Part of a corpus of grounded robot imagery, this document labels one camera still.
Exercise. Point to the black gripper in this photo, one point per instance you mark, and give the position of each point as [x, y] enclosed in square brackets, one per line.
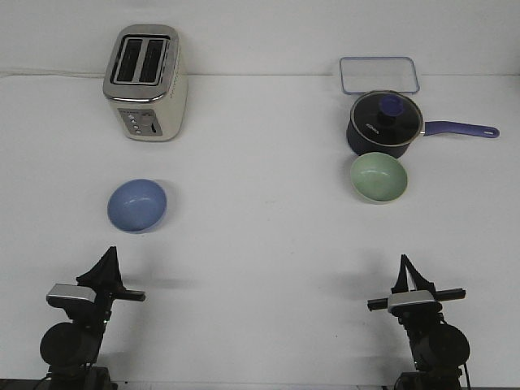
[105, 279]
[424, 313]

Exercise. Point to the blue bowl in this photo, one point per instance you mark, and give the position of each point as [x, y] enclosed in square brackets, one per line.
[137, 206]

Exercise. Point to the green bowl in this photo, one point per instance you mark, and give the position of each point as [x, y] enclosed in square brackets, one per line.
[378, 177]

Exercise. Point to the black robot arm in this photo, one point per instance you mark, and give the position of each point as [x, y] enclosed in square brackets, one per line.
[439, 350]
[71, 348]

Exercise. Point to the dark blue saucepan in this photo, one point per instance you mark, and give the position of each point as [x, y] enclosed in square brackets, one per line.
[360, 146]

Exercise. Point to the glass pot lid blue knob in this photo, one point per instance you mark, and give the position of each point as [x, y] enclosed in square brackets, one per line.
[386, 118]

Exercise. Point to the cream and steel toaster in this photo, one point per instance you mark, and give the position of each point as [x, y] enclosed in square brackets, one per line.
[146, 83]

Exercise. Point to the clear blue-rimmed container lid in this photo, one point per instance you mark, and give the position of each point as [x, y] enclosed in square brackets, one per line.
[360, 75]

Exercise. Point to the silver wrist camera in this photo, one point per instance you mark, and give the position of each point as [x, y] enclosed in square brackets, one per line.
[411, 298]
[64, 295]

